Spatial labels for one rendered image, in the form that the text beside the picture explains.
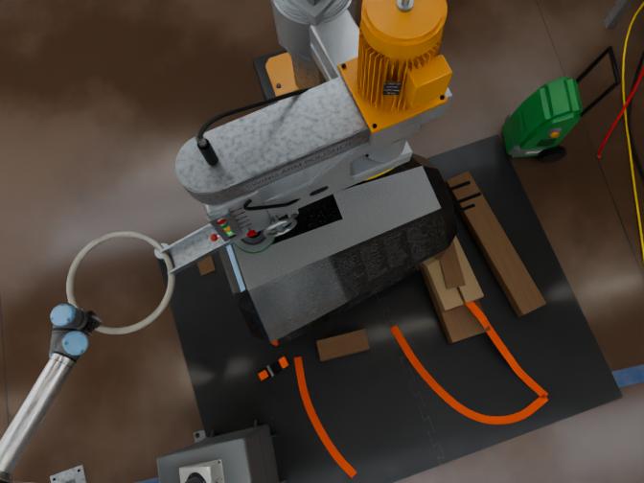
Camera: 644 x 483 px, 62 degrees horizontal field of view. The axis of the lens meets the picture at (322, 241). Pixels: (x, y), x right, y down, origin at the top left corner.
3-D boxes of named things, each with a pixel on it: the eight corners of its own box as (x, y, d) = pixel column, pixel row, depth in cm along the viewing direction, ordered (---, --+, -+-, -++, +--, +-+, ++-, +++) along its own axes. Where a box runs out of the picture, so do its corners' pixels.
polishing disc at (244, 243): (269, 255, 259) (269, 255, 258) (227, 247, 261) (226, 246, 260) (279, 214, 265) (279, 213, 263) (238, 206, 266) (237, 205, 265)
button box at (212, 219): (241, 228, 222) (226, 206, 195) (242, 234, 222) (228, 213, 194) (222, 236, 222) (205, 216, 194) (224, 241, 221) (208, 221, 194)
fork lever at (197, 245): (286, 176, 245) (282, 173, 240) (303, 214, 240) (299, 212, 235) (162, 245, 258) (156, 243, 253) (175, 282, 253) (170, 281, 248)
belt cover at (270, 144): (414, 64, 205) (420, 37, 189) (444, 119, 199) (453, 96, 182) (177, 162, 198) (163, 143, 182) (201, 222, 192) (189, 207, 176)
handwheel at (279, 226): (290, 209, 235) (287, 197, 221) (299, 229, 233) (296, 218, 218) (258, 222, 234) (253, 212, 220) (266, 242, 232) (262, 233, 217)
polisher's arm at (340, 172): (389, 133, 250) (401, 74, 202) (411, 175, 244) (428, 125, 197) (242, 195, 244) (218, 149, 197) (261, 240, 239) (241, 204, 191)
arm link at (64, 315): (46, 327, 213) (50, 302, 215) (59, 331, 225) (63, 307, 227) (71, 327, 213) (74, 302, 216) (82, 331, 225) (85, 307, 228)
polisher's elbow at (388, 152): (351, 133, 230) (352, 110, 211) (391, 114, 231) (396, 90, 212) (372, 171, 225) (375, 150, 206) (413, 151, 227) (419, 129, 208)
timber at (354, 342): (321, 361, 329) (320, 360, 317) (316, 342, 332) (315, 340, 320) (369, 350, 330) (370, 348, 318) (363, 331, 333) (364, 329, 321)
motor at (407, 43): (410, 36, 189) (427, -53, 150) (451, 109, 181) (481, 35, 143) (337, 67, 187) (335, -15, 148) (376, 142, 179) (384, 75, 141)
